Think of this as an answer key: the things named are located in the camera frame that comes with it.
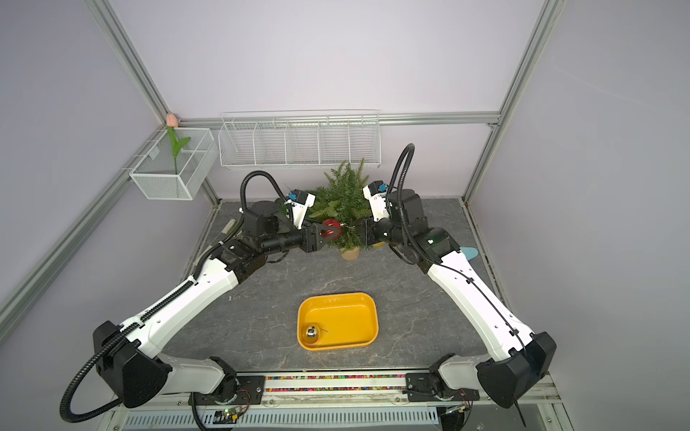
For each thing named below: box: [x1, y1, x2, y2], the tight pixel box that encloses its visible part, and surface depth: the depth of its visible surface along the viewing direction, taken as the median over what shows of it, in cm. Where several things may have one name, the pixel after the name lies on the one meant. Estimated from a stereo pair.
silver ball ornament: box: [301, 323, 331, 344], surface depth 82 cm
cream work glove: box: [221, 219, 239, 235], surface depth 114 cm
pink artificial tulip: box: [166, 113, 192, 176], surface depth 92 cm
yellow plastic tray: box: [296, 292, 380, 351], surface depth 86 cm
